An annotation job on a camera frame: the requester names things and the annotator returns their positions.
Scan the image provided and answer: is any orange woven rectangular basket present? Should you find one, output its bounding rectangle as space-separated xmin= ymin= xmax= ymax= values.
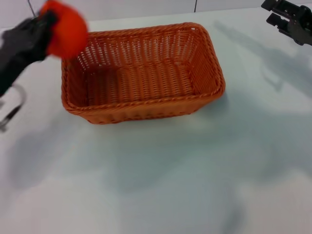
xmin=60 ymin=22 xmax=226 ymax=125

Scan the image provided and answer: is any orange toy fruit with stem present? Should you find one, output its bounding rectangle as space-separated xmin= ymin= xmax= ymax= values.
xmin=40 ymin=0 xmax=89 ymax=60

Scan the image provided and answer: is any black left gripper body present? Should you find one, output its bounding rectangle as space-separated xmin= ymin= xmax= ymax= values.
xmin=0 ymin=17 xmax=53 ymax=96

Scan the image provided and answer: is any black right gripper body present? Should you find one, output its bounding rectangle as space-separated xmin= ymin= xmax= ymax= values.
xmin=279 ymin=4 xmax=312 ymax=46

